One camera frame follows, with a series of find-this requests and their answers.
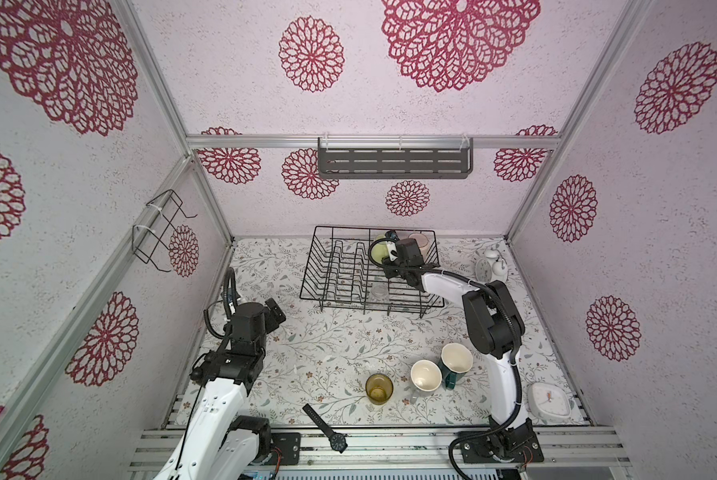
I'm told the light green mug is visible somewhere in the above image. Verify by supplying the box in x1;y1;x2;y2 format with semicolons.
370;237;393;265

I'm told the clear glass cup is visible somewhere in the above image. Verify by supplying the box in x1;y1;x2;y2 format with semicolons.
367;282;389;304

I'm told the dark green mug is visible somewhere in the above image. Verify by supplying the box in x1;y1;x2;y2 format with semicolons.
437;343;473;390

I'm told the white cup grey handle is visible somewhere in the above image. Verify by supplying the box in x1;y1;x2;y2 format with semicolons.
409;360;442;404

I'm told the amber glass cup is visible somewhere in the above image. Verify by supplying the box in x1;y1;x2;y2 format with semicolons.
364;373;394;405

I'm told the pink tall mug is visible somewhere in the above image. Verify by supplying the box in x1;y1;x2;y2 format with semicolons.
408;232;431;257

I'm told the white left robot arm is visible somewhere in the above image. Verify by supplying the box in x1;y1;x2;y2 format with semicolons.
156;299;286;479

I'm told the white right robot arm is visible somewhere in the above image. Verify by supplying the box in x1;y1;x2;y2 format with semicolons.
369;232;544;475

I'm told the white alarm clock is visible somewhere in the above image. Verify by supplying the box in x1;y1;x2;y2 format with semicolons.
474;248;508;284

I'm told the black wristwatch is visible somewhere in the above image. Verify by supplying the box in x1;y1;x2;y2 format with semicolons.
302;404;348;454

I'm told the white square clock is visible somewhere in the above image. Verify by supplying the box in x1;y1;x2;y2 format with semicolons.
527;382;572;422

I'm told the black wire dish rack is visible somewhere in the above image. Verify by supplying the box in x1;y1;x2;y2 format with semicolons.
300;225;444;317

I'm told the grey wall shelf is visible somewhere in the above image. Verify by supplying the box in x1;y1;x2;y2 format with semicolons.
316;137;473;180

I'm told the black wire wall holder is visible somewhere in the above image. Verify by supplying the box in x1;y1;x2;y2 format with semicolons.
130;189;198;273

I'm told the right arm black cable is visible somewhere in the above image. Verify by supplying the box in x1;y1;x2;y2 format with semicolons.
366;235;524;480

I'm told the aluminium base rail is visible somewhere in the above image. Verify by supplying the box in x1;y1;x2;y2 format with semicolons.
128;424;635;480

